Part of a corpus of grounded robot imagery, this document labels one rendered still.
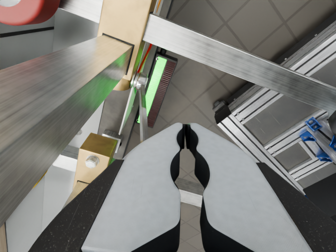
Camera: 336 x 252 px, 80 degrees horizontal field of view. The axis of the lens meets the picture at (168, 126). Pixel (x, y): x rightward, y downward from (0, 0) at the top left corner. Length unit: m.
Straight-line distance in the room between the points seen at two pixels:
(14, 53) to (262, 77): 0.42
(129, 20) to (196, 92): 0.98
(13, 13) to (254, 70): 0.26
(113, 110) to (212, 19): 0.78
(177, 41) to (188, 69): 0.90
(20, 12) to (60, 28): 0.31
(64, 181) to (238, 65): 0.69
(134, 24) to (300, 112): 1.02
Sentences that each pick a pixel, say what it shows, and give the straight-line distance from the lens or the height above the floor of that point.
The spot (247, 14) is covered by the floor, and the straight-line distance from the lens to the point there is 1.17.
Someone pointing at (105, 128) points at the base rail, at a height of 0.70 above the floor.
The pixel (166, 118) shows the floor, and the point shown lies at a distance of 1.27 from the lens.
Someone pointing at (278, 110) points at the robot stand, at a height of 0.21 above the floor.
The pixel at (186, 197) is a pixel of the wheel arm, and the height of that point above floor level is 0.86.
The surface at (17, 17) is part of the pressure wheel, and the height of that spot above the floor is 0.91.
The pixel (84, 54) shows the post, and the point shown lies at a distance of 0.17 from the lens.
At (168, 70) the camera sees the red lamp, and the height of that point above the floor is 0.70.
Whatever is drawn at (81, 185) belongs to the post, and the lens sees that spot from 0.39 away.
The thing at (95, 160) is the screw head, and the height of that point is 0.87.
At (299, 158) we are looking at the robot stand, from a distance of 1.35.
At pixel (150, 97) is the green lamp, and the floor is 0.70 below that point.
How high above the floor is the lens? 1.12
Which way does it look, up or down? 60 degrees down
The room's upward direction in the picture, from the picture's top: 175 degrees counter-clockwise
